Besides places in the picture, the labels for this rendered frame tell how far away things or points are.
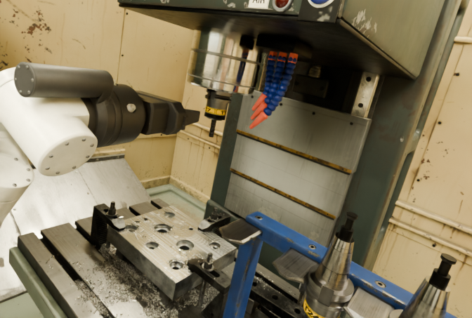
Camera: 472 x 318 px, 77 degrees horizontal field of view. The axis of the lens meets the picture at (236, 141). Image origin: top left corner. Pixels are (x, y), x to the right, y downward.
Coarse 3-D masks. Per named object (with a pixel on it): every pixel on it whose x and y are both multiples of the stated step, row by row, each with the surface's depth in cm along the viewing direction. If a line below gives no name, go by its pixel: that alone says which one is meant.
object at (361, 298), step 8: (360, 288) 43; (352, 296) 41; (360, 296) 41; (368, 296) 41; (376, 296) 42; (352, 304) 39; (360, 304) 40; (368, 304) 40; (376, 304) 40; (384, 304) 41; (352, 312) 38; (360, 312) 38; (368, 312) 38; (376, 312) 39; (384, 312) 39
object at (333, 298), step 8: (312, 272) 43; (312, 280) 41; (312, 288) 41; (320, 288) 40; (328, 288) 40; (352, 288) 41; (312, 296) 41; (320, 296) 41; (328, 296) 40; (336, 296) 39; (344, 296) 39; (328, 304) 40; (336, 304) 40; (344, 304) 40
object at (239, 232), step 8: (232, 224) 53; (240, 224) 54; (248, 224) 54; (224, 232) 50; (232, 232) 50; (240, 232) 51; (248, 232) 51; (256, 232) 52; (232, 240) 48; (240, 240) 48; (248, 240) 49
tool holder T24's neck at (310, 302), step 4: (308, 300) 42; (312, 300) 42; (308, 304) 42; (312, 304) 41; (316, 304) 41; (320, 304) 41; (324, 304) 40; (312, 308) 41; (316, 308) 41; (320, 308) 41; (324, 308) 40; (328, 308) 40; (316, 312) 41; (320, 312) 41; (324, 312) 40; (328, 312) 40; (332, 312) 40; (336, 312) 41; (340, 312) 41; (308, 316) 42; (324, 316) 41; (328, 316) 40; (332, 316) 41; (336, 316) 41
